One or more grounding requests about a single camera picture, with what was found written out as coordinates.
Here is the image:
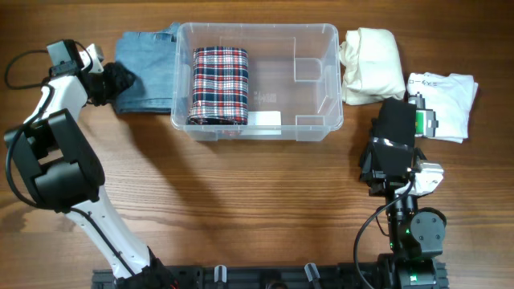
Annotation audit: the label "black cloth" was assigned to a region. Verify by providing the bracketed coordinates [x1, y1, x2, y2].
[371, 98, 416, 147]

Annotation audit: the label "blue denim jeans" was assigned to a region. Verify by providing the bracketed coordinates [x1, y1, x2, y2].
[113, 22, 180, 114]

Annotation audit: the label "cream cloth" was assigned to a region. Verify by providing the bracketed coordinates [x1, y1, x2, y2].
[339, 27, 406, 105]

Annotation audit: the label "red navy plaid shirt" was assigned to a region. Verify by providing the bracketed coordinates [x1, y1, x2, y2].
[187, 46, 249, 125]

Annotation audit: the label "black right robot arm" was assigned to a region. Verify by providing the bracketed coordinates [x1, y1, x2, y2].
[353, 136, 449, 288]

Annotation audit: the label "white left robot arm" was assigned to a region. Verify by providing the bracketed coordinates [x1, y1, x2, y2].
[4, 63, 179, 288]

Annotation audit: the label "clear plastic storage container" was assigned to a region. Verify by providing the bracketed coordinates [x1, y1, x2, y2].
[170, 22, 344, 141]

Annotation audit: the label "white label in container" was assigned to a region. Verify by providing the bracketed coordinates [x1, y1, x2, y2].
[244, 111, 282, 136]

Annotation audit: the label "folded white printed t-shirt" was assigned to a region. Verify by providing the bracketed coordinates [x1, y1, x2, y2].
[406, 72, 478, 143]

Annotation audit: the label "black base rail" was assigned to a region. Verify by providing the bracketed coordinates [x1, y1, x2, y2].
[91, 263, 450, 289]

